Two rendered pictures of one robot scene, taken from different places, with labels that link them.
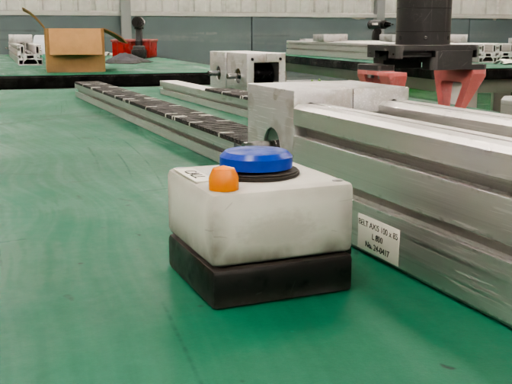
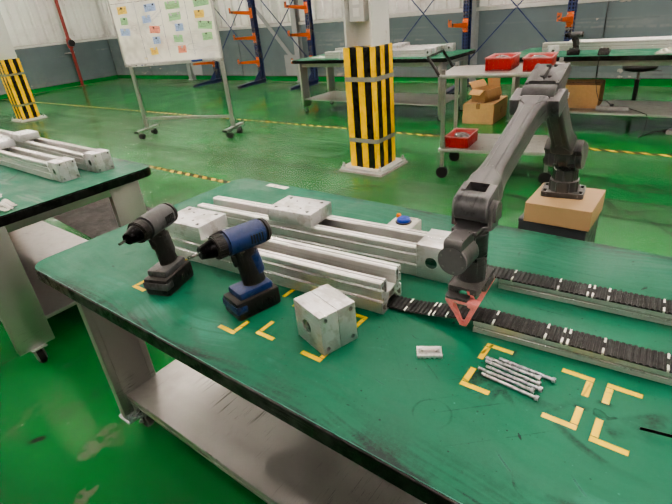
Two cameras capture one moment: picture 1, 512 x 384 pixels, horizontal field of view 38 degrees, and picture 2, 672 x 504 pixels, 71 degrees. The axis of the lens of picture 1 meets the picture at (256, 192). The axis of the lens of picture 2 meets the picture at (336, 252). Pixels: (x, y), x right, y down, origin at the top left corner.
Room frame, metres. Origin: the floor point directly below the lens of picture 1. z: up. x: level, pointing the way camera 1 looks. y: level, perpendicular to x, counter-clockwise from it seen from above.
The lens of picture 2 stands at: (1.36, -0.85, 1.41)
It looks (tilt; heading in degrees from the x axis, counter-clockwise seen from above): 27 degrees down; 148
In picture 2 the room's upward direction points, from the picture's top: 6 degrees counter-clockwise
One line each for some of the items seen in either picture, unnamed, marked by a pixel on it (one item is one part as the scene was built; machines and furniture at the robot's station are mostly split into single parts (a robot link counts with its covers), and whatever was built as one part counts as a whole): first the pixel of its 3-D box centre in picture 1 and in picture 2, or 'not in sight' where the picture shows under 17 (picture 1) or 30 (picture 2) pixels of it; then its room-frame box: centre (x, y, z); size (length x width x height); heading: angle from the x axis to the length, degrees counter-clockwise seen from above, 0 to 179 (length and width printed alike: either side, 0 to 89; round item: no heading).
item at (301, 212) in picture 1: (270, 222); (402, 231); (0.41, -0.01, 0.81); 0.10 x 0.08 x 0.06; 113
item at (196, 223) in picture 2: not in sight; (195, 226); (0.04, -0.50, 0.87); 0.16 x 0.11 x 0.07; 23
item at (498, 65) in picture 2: not in sight; (493, 113); (-1.27, 2.52, 0.50); 1.03 x 0.55 x 1.01; 30
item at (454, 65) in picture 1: (440, 93); (466, 303); (0.82, -0.20, 0.85); 0.07 x 0.07 x 0.09; 23
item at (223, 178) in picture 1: (223, 177); not in sight; (0.36, 0.02, 0.85); 0.01 x 0.01 x 0.01
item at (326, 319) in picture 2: not in sight; (330, 316); (0.64, -0.42, 0.83); 0.11 x 0.10 x 0.10; 92
